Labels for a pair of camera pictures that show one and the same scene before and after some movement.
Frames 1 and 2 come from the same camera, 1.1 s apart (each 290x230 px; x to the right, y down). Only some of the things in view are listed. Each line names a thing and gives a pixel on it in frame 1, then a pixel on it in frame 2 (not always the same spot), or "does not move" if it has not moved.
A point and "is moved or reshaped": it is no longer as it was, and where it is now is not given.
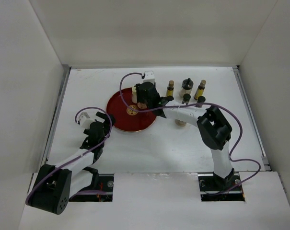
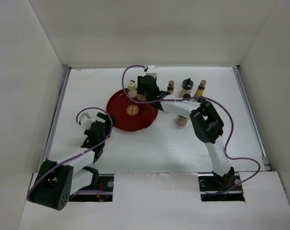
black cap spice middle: [186, 97] does not move
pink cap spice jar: [142, 106] is moved or reshaped
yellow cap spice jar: [134, 97] is moved or reshaped
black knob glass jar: [180, 123] does not move
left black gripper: [103, 116] does not move
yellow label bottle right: [200, 90] does not move
